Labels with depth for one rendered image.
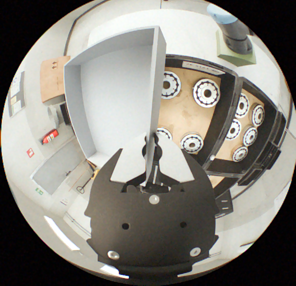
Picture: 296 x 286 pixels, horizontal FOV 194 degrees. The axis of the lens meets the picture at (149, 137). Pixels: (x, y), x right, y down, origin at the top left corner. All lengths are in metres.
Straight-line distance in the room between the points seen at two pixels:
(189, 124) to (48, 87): 2.68
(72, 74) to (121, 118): 0.17
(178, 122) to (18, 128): 2.89
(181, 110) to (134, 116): 0.24
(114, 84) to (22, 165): 2.97
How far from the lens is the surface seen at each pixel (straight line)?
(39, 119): 2.76
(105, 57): 0.20
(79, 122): 0.26
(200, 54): 0.54
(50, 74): 2.71
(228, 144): 0.51
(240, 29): 0.40
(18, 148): 2.88
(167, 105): 0.36
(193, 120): 0.38
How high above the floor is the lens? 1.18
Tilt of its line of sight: 54 degrees down
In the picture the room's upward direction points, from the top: 151 degrees counter-clockwise
